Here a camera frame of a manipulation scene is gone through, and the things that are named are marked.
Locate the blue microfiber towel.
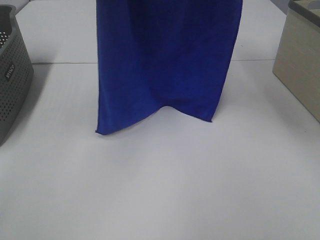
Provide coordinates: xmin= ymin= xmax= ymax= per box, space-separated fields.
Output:
xmin=96 ymin=0 xmax=243 ymax=135

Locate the beige storage box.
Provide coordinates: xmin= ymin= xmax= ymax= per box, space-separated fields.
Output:
xmin=272 ymin=0 xmax=320 ymax=120

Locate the grey perforated plastic basket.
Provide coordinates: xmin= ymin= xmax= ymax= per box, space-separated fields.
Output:
xmin=0 ymin=4 xmax=34 ymax=142

